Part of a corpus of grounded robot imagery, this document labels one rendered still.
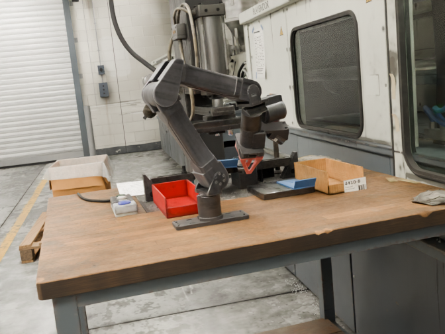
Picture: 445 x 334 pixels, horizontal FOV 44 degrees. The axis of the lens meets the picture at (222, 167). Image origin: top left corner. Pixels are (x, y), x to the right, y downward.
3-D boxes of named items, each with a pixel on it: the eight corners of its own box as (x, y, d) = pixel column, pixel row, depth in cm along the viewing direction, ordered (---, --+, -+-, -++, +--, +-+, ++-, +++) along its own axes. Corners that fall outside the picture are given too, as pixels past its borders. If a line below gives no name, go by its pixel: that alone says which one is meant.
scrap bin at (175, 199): (167, 219, 157) (164, 198, 156) (153, 202, 181) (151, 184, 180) (208, 212, 160) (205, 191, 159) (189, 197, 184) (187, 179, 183)
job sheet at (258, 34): (254, 79, 362) (249, 27, 357) (256, 79, 362) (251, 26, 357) (265, 78, 338) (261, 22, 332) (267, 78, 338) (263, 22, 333)
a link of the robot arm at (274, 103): (273, 118, 161) (265, 77, 159) (291, 118, 154) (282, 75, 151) (240, 128, 157) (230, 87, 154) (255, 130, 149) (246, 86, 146)
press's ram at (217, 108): (195, 143, 180) (185, 50, 176) (179, 137, 205) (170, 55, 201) (247, 136, 185) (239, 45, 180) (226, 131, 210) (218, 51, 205)
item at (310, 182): (296, 190, 168) (295, 180, 167) (276, 183, 183) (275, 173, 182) (316, 187, 170) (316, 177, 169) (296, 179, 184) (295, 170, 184)
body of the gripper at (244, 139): (256, 136, 163) (257, 115, 159) (264, 157, 155) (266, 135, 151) (234, 138, 162) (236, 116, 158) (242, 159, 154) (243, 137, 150)
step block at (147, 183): (146, 201, 183) (143, 175, 182) (145, 200, 186) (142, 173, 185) (165, 199, 185) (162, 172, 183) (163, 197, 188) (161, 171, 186)
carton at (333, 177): (328, 197, 166) (326, 171, 165) (295, 184, 190) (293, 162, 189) (367, 191, 170) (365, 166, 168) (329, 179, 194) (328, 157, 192)
